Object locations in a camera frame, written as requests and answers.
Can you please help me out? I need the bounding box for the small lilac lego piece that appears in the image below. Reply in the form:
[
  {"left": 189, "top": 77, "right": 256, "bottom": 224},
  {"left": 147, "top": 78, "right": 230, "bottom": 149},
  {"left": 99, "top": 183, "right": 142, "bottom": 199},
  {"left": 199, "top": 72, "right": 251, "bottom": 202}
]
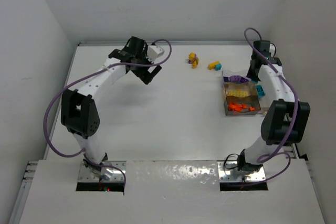
[{"left": 239, "top": 77, "right": 249, "bottom": 83}]

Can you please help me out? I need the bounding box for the yellow lego plate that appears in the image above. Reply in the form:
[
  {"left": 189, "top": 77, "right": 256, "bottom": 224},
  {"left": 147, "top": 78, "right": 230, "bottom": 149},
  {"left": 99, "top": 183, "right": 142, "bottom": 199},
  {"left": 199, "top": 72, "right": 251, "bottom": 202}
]
[{"left": 226, "top": 90, "right": 249, "bottom": 98}]

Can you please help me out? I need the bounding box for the yellow and teal lego block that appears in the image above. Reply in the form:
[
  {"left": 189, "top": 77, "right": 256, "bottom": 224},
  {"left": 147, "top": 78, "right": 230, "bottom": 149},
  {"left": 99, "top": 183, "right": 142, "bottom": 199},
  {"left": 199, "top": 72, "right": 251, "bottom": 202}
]
[{"left": 207, "top": 61, "right": 222, "bottom": 71}]

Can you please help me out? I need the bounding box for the large orange curved lego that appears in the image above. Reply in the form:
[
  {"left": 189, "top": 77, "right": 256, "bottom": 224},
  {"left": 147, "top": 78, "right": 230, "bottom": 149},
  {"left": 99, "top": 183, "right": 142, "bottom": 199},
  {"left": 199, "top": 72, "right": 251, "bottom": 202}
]
[{"left": 228, "top": 102, "right": 247, "bottom": 112}]

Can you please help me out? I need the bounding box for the yellow purple striped lego figure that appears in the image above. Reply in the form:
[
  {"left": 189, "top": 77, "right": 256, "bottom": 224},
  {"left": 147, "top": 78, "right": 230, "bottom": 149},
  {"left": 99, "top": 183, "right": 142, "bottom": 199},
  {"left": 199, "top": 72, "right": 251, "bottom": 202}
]
[{"left": 188, "top": 52, "right": 199, "bottom": 69}]

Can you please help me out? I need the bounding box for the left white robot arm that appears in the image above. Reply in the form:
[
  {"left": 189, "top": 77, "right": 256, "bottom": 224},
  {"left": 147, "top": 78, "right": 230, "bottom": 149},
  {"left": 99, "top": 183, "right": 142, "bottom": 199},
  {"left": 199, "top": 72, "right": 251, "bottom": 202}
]
[{"left": 61, "top": 37, "right": 164, "bottom": 174}]

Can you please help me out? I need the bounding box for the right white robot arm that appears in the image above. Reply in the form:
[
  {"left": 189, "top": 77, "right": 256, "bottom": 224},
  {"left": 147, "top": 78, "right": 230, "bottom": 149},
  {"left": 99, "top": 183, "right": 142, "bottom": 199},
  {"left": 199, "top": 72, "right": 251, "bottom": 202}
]
[{"left": 237, "top": 40, "right": 310, "bottom": 173}]

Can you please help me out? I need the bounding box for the amber tinted plastic container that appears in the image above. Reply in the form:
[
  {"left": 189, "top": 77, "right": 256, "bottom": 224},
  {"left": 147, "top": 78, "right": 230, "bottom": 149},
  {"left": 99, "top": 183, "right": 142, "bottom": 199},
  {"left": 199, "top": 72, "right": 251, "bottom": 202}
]
[{"left": 222, "top": 82, "right": 259, "bottom": 100}]

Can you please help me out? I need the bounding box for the grey clear plastic container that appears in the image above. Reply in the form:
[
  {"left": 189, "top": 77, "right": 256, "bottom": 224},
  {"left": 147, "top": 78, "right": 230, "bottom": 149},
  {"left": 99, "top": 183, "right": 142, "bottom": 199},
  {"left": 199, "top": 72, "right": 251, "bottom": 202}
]
[{"left": 224, "top": 95, "right": 261, "bottom": 116}]

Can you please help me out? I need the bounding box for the tall clear side container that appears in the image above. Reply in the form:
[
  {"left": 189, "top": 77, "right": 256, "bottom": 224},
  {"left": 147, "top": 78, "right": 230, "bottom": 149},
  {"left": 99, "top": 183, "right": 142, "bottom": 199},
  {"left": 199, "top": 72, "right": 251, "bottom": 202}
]
[{"left": 252, "top": 82, "right": 270, "bottom": 114}]

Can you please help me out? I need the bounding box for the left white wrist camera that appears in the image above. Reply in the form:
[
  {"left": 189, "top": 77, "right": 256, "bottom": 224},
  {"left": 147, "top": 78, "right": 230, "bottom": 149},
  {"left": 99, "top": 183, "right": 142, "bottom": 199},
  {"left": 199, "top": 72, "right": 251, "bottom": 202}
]
[{"left": 147, "top": 45, "right": 164, "bottom": 62}]

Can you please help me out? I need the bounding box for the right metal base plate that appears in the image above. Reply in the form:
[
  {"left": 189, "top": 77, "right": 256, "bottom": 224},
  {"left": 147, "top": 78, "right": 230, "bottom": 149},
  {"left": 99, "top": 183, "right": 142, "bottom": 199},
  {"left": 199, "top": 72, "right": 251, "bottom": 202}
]
[{"left": 217, "top": 161, "right": 266, "bottom": 183}]

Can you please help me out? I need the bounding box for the metal base plate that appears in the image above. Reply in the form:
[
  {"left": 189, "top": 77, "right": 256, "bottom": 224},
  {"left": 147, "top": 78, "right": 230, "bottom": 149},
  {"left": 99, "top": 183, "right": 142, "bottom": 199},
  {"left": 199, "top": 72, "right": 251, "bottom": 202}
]
[
  {"left": 217, "top": 161, "right": 266, "bottom": 183},
  {"left": 78, "top": 161, "right": 126, "bottom": 183}
]

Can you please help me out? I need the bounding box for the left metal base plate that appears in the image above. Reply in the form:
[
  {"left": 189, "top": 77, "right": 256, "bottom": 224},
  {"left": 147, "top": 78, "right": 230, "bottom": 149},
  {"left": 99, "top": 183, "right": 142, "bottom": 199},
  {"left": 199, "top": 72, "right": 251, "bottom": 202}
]
[{"left": 78, "top": 161, "right": 126, "bottom": 183}]

